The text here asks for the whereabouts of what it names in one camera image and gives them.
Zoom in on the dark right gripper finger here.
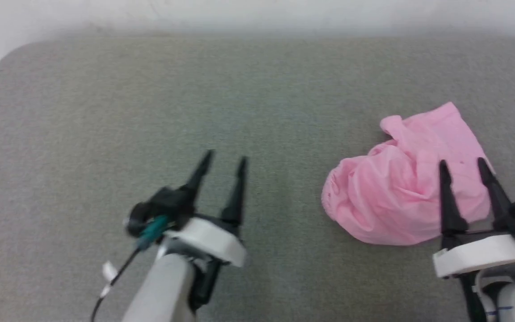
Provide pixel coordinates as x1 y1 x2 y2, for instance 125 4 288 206
439 160 469 237
477 157 514 227

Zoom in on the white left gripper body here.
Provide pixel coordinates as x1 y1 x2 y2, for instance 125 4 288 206
164 217 248 310

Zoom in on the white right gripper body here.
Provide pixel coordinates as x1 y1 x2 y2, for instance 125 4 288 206
432 230 515 322

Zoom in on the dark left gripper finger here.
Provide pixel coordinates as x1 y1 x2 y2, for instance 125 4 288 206
182 150 215 201
221 157 249 227

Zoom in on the pink garment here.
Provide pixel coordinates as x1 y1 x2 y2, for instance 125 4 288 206
321 102 496 247

